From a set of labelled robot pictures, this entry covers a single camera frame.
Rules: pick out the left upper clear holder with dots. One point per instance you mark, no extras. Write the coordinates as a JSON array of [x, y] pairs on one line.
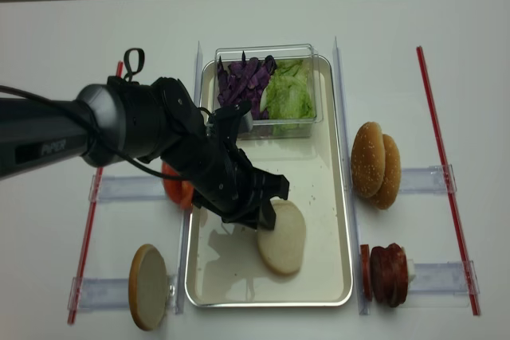
[[126, 188]]

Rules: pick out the rear sesame bun top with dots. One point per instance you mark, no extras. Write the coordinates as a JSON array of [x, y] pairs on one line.
[[388, 192]]

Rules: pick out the left red strip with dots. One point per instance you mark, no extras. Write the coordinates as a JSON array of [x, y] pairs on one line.
[[85, 236]]

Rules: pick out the green lettuce leaves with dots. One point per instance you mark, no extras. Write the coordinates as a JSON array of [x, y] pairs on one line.
[[287, 98]]

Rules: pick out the white cheese piece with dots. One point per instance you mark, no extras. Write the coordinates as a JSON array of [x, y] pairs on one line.
[[410, 267]]

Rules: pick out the right upper clear holder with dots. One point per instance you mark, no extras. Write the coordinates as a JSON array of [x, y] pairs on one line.
[[428, 180]]

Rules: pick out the rear tomato slice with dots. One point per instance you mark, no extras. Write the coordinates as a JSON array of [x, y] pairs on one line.
[[173, 188]]

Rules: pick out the sesame bun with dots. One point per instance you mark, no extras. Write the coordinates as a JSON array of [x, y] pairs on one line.
[[368, 160], [388, 192]]

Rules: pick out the right lower clear holder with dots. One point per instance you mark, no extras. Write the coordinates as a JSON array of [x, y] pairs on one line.
[[455, 278]]

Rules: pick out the red sausage slice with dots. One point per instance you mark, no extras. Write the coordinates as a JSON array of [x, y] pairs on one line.
[[365, 255]]

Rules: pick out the long clear divider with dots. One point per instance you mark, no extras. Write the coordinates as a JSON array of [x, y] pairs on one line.
[[187, 236], [340, 102]]

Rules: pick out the right long clear divider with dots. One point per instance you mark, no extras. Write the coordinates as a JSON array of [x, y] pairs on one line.
[[340, 102]]

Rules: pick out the thin bun bottom slice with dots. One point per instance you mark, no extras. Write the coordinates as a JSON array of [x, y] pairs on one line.
[[282, 249]]

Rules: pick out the brown meat patties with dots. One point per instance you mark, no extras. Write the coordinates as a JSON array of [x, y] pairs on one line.
[[389, 274]]

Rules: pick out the red strip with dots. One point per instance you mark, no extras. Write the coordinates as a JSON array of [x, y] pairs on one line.
[[85, 236], [461, 243]]

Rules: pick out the left long clear divider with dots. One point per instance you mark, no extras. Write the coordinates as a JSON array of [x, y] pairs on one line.
[[187, 236]]

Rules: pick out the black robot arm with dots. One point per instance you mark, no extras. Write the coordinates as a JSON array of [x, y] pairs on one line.
[[122, 121]]

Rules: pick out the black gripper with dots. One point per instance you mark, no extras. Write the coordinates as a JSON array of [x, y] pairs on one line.
[[224, 180]]

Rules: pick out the clear plastic container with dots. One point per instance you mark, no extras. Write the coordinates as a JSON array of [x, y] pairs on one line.
[[279, 52]]

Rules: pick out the tomato slice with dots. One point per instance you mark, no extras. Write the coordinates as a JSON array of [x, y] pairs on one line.
[[186, 195], [173, 188]]

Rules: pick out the front tomato slice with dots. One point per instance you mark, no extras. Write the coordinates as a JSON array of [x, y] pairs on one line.
[[186, 195]]

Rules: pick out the right red strip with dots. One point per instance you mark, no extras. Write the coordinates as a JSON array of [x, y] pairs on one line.
[[461, 243]]

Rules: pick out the left lower clear holder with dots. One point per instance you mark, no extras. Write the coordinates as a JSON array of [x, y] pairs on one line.
[[95, 294]]

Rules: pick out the clear holder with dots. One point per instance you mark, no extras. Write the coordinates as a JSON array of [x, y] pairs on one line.
[[428, 180], [95, 294], [455, 278], [126, 188]]

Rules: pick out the front sesame bun top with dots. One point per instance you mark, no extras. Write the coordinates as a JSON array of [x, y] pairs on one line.
[[368, 160]]

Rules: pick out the large bun bottom slice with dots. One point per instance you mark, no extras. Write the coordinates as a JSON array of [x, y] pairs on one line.
[[147, 287]]

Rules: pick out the purple cabbage pieces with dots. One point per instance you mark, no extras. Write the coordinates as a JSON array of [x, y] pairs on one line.
[[245, 79]]

